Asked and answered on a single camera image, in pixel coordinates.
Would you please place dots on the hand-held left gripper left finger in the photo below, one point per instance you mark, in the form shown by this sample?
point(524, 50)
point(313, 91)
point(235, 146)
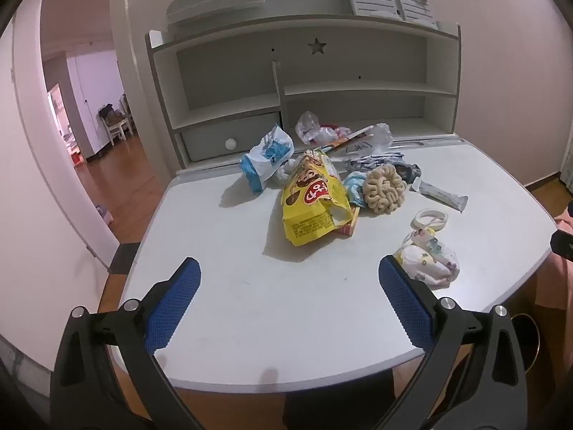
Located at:
point(174, 304)

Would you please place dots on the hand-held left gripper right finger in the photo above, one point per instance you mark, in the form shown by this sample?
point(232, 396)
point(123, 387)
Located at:
point(403, 304)

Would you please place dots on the blue and white plastic bag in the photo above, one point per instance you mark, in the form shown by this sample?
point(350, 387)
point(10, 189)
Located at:
point(264, 156)

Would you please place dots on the patterned rolled diaper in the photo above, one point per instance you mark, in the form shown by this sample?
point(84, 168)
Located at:
point(429, 262)

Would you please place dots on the red and yellow snack box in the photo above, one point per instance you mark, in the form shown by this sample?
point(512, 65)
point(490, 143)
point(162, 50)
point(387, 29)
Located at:
point(351, 224)

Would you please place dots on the beige knobbly sponge ball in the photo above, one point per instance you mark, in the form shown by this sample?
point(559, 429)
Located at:
point(382, 190)

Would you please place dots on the white tube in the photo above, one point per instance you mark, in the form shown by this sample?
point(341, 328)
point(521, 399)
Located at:
point(441, 192)

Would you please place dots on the light blue wrapper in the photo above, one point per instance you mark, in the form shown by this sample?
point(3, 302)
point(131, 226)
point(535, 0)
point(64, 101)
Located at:
point(353, 188)

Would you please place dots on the dark crumpled wrapper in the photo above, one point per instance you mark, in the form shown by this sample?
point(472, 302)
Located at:
point(411, 172)

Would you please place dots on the yellow snack bag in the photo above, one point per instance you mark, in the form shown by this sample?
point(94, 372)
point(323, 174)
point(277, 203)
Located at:
point(309, 201)

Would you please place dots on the blue white crumpled wrapper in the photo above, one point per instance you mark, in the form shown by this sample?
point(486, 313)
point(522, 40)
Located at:
point(376, 161)

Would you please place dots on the crumpled white tissue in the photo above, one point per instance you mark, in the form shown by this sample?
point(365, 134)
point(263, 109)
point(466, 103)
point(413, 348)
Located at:
point(284, 172)

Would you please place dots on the grey drawer with round knob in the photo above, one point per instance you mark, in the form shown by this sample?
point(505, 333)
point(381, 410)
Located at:
point(210, 132)

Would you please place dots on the wooden chair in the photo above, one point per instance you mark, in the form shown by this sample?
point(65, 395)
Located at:
point(118, 127)

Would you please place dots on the red bowl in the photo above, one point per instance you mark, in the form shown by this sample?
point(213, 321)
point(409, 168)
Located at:
point(330, 126)

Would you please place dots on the clear crumpled plastic bag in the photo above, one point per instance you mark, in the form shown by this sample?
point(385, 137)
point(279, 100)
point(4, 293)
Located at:
point(311, 127)

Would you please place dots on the white wardrobe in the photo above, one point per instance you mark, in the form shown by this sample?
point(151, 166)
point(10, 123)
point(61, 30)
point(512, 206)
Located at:
point(89, 98)

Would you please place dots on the white desk shelf unit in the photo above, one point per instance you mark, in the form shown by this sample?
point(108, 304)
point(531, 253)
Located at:
point(358, 53)

